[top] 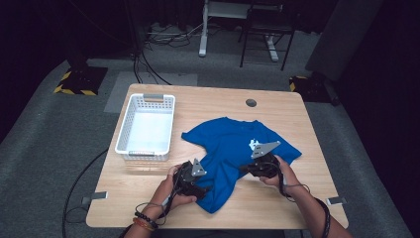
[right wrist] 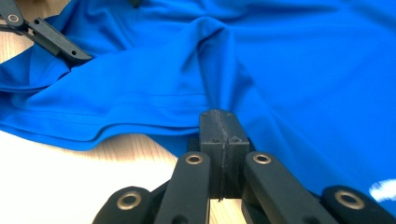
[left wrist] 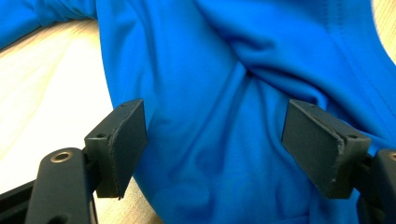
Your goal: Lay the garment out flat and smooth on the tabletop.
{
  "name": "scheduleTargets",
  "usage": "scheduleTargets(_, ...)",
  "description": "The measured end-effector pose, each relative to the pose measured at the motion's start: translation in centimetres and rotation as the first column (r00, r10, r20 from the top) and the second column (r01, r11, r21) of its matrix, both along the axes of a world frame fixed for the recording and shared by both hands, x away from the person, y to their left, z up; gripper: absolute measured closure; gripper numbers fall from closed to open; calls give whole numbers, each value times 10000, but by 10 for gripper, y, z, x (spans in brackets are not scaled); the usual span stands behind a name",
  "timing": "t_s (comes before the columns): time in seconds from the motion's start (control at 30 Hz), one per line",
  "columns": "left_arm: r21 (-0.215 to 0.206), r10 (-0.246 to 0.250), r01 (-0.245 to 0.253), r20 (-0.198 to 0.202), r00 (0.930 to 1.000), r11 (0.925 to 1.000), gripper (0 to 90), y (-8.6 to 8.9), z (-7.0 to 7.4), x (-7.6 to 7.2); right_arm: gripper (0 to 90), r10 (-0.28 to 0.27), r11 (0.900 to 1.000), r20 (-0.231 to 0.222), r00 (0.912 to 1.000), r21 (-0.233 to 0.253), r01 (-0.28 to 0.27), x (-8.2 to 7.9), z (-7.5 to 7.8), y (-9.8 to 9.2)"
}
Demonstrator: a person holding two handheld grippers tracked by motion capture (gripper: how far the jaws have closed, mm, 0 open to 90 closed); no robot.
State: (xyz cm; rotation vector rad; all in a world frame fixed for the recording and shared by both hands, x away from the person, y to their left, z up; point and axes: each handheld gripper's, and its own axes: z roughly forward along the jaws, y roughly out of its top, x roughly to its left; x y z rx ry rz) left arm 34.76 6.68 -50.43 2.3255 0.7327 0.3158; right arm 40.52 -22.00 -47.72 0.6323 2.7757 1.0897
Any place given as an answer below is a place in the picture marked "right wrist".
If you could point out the blue shirt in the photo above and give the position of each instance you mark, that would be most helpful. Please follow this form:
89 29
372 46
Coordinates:
218 62

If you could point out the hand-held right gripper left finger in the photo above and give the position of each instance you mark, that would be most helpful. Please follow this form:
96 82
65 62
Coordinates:
211 149

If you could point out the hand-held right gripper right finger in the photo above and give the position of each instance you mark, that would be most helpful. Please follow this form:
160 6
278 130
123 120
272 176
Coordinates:
236 146

